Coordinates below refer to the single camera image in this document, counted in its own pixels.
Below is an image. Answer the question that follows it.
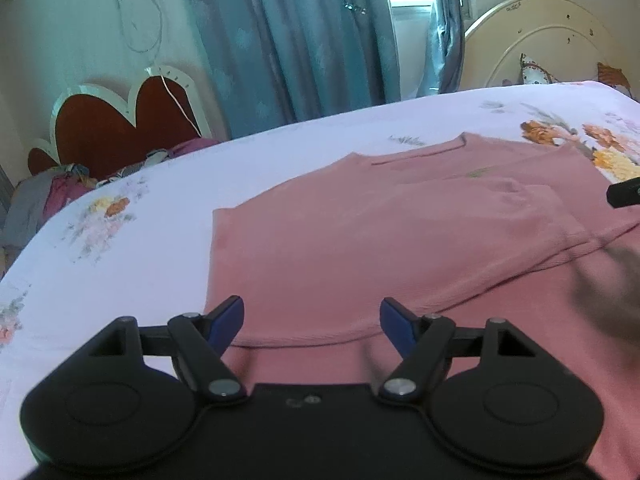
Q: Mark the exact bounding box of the pink sweater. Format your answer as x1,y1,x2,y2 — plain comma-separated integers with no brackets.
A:
207,133,639,479

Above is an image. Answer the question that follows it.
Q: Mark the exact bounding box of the pile of clothes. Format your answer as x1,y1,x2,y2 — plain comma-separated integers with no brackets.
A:
1,138,218,276

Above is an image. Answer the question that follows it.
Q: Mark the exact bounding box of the floral white bed sheet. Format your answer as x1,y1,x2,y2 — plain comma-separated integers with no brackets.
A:
1,81,639,479

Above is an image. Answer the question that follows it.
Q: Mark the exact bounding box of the orange patterned pillow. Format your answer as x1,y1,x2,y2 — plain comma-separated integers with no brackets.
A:
597,62,632,98

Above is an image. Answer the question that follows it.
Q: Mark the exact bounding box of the floral pillow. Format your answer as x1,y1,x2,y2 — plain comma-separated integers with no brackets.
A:
520,53,559,84

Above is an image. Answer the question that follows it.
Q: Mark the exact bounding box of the cream round headboard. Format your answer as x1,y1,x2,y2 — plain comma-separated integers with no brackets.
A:
460,0,639,93

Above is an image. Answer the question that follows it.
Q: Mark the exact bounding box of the red heart-shaped headboard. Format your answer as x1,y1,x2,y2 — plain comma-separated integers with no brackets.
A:
27,65,214,180

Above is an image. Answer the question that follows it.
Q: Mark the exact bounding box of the teal blue curtain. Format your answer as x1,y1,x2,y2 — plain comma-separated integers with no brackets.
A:
189,0,464,139

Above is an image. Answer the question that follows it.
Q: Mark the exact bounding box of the white hanging cable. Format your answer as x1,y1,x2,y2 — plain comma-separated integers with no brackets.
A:
112,0,204,139

